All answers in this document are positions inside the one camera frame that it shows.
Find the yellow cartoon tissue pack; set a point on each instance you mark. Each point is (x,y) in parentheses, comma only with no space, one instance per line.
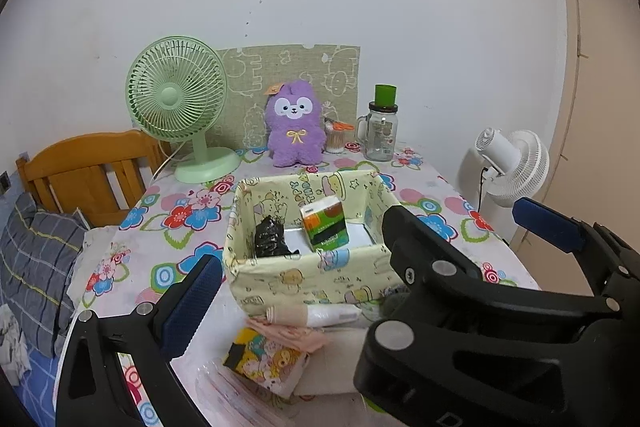
(265,362)

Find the purple plush toy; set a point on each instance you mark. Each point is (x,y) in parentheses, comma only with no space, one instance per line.
(295,132)

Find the floral tablecloth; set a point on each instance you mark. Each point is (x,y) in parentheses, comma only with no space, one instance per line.
(170,247)

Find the green orange tissue pack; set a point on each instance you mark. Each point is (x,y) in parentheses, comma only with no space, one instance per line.
(325,227)

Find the wall socket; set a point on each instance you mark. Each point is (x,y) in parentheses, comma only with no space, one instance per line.
(4,183)

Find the white cream tube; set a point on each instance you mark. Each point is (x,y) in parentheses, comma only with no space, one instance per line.
(335,314)

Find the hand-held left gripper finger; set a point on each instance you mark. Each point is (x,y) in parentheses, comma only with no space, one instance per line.
(192,307)

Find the white patterned cloth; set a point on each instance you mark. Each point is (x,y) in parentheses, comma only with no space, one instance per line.
(10,342)

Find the clear plastic bag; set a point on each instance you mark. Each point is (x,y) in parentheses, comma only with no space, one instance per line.
(235,399)

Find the beige door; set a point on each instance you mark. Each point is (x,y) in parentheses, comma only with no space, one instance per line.
(600,107)

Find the black plastic bag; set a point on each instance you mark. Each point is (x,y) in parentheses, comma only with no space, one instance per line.
(270,239)

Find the green desk fan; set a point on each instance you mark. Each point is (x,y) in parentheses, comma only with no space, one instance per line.
(170,99)

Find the green printed placemat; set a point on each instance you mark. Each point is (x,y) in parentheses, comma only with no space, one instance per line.
(300,64)

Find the cotton swab jar orange lid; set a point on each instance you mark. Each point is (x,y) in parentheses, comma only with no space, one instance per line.
(336,139)

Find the grey plaid pillow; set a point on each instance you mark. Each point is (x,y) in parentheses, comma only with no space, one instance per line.
(35,267)

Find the white standing fan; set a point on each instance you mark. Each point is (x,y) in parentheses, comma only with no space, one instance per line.
(520,162)

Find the blue bed sheet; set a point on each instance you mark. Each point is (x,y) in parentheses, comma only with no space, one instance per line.
(35,387)

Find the beige rolled packet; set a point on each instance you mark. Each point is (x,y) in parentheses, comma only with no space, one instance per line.
(287,314)

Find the yellow cartoon fabric storage box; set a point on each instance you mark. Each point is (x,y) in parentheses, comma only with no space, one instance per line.
(280,282)

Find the pink wet wipes pack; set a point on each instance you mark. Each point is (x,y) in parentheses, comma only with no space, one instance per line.
(290,337)

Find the glass jar green lid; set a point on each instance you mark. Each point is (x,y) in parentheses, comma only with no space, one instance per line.
(380,132)

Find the wooden bed headboard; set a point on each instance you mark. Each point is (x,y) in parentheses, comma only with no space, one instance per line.
(75,167)

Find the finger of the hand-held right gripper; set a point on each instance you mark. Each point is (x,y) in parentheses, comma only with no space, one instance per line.
(430,247)
(547,224)

